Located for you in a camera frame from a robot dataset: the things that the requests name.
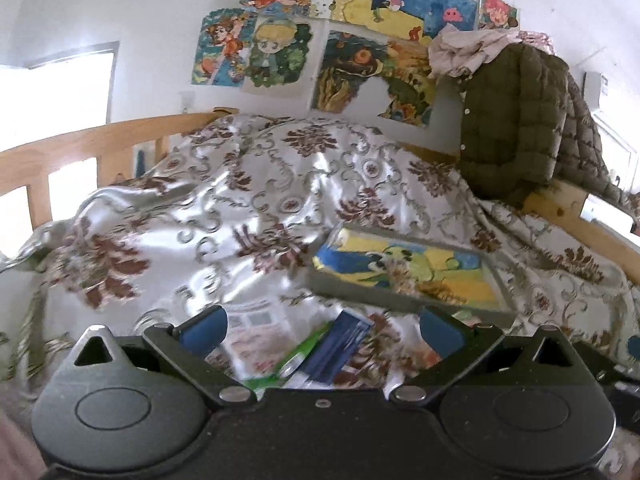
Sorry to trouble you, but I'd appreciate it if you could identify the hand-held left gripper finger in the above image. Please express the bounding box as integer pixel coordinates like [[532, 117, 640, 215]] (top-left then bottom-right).
[[391, 307, 587, 404]]

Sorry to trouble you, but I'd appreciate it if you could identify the grey tray with painted bottom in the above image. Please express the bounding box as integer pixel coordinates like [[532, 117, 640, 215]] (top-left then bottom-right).
[[305, 225, 517, 330]]

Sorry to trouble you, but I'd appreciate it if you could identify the dark blue snack packet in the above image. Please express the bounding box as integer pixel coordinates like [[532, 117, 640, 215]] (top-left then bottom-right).
[[294, 310, 375, 390]]

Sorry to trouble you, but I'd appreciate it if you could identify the green toothpaste box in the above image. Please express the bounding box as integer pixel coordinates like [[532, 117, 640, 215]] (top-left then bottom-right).
[[244, 322, 332, 391]]

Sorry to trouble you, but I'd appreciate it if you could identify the white snack packet pink print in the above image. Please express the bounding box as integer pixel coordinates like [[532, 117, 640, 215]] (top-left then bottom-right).
[[204, 300, 292, 378]]

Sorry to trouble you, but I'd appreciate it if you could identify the white flat board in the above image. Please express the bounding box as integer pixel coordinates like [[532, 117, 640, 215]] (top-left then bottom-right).
[[580, 192, 640, 235]]

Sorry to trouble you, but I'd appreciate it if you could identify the olive quilted jacket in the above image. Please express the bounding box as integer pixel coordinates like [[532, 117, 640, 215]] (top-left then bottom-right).
[[457, 42, 576, 208]]

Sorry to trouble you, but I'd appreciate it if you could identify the grey quilted jacket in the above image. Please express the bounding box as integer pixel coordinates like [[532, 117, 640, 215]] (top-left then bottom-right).
[[547, 55, 628, 208]]

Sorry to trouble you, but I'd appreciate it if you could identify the floral satin blanket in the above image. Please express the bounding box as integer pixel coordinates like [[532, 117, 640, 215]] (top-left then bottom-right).
[[0, 112, 640, 480]]

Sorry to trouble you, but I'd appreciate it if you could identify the beige crumpled cloth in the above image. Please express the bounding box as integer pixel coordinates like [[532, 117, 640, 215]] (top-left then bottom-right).
[[427, 27, 525, 81]]

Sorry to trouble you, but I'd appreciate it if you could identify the pink floral cloth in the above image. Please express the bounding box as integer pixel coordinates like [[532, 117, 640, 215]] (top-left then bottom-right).
[[517, 30, 558, 57]]

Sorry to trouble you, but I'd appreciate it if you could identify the blond cartoon figure poster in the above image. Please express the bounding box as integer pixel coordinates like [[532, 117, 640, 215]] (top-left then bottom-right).
[[242, 15, 315, 97]]

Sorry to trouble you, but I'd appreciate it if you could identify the pink-haired cartoon figure poster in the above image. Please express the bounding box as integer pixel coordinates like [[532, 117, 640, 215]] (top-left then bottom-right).
[[477, 0, 522, 32]]

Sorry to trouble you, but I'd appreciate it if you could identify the blue yellow mushroom poster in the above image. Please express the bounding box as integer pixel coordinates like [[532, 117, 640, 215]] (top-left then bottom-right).
[[371, 0, 480, 45]]

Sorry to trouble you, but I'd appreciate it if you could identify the window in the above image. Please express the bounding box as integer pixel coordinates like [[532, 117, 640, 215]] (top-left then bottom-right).
[[0, 41, 122, 152]]

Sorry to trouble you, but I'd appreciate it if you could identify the white wall box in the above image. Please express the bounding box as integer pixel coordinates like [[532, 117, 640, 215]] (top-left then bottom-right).
[[582, 72, 609, 109]]

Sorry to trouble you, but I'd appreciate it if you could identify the wooden bed frame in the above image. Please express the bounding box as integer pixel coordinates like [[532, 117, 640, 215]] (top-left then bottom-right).
[[0, 107, 640, 272]]

